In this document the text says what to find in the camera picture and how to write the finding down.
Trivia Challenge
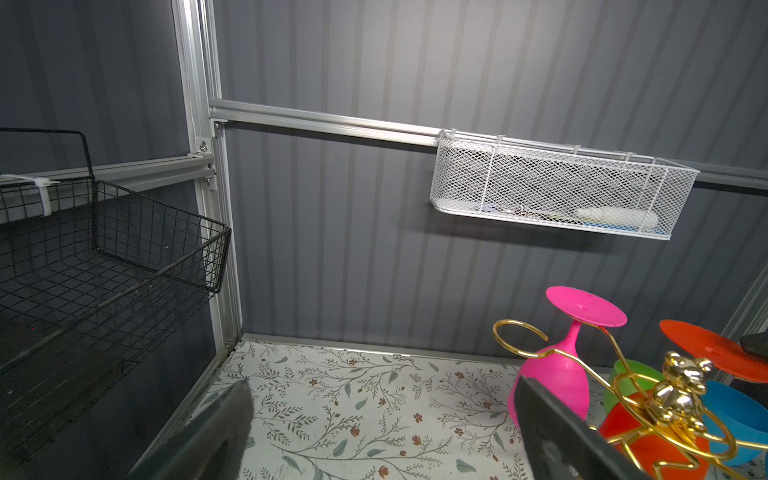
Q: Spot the floral table mat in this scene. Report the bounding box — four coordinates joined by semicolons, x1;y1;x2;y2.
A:
200;340;532;479

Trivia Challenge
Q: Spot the red wine glass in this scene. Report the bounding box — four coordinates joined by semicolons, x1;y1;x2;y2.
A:
598;320;767;479

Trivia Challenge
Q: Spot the white marker in basket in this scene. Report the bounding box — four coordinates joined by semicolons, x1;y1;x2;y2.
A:
575;207;659;231

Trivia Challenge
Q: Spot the gold wine glass rack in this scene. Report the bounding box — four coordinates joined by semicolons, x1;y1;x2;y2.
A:
495;318;767;479

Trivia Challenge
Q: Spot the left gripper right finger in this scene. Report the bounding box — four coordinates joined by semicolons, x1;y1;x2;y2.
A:
514;377;648;479

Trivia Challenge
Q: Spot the blue wine glass front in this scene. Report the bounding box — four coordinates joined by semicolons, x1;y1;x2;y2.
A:
700;381;767;466

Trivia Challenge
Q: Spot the pink wine glass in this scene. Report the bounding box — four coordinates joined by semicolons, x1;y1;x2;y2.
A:
508;286;628;427

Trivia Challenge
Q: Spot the light green wine glass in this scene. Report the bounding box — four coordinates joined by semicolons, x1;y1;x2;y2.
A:
603;360;664;414

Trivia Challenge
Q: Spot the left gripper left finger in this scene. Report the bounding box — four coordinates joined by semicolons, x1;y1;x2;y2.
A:
129;380;254;479

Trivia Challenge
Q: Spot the white wire mesh basket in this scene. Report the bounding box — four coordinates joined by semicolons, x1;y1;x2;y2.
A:
430;130;699;240

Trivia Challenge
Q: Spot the black wire basket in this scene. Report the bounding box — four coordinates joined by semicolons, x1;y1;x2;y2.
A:
0;127;233;469

